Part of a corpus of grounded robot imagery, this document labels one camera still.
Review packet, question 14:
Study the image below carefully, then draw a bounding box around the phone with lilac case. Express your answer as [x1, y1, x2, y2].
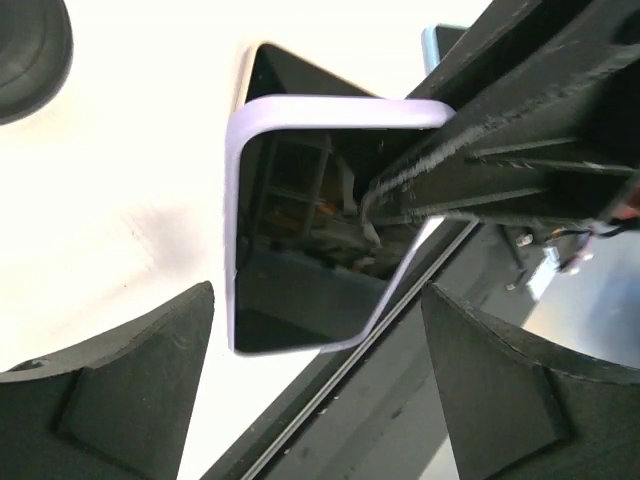
[224, 95, 454, 356]

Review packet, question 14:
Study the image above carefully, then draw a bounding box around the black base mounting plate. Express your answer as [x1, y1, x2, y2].
[206, 221, 639, 479]

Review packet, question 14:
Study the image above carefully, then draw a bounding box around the phone with cream case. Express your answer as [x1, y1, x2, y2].
[231, 41, 376, 113]

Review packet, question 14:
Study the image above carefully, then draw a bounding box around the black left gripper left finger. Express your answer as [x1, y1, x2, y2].
[1, 282, 214, 479]

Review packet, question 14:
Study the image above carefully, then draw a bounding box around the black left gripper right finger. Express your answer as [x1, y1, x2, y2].
[421, 283, 639, 479]

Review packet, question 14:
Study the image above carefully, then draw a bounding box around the black clamp phone stand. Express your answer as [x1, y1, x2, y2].
[1, 0, 73, 125]

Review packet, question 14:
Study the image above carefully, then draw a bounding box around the phone with blue case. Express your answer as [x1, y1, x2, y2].
[421, 24, 467, 75]

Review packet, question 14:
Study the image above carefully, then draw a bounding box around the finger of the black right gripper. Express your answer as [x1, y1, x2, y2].
[362, 0, 639, 227]

